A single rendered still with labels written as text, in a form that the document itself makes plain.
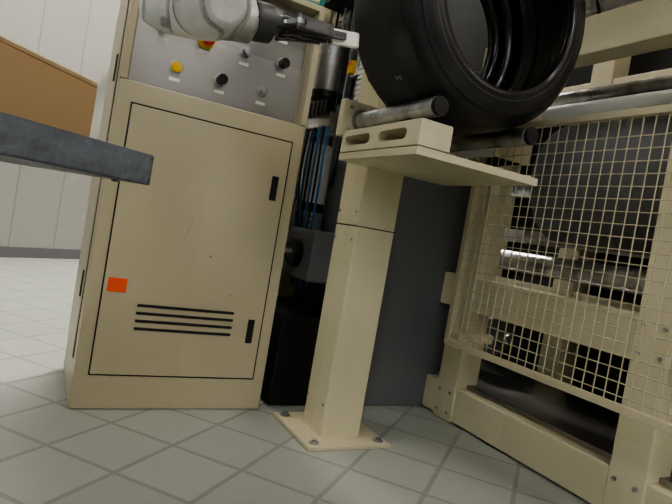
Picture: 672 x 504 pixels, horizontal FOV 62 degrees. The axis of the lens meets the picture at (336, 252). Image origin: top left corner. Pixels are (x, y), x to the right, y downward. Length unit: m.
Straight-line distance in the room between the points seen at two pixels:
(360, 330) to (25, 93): 1.16
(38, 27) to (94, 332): 3.49
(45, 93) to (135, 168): 0.13
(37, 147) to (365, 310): 1.14
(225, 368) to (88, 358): 0.39
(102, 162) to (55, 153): 0.07
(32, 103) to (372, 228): 1.08
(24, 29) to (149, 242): 3.33
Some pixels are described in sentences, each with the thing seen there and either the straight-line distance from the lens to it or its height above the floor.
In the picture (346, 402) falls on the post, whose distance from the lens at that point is 1.67.
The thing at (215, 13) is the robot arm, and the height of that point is 0.89.
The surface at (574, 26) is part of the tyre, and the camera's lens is 1.56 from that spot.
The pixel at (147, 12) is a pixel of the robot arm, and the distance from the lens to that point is 1.12.
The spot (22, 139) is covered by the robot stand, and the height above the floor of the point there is 0.63.
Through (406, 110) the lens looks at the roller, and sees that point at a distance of 1.33.
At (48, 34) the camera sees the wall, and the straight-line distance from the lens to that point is 4.92.
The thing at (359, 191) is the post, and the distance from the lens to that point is 1.59.
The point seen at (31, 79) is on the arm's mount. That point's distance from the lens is 0.71.
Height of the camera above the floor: 0.59
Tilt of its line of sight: 2 degrees down
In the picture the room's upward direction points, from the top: 10 degrees clockwise
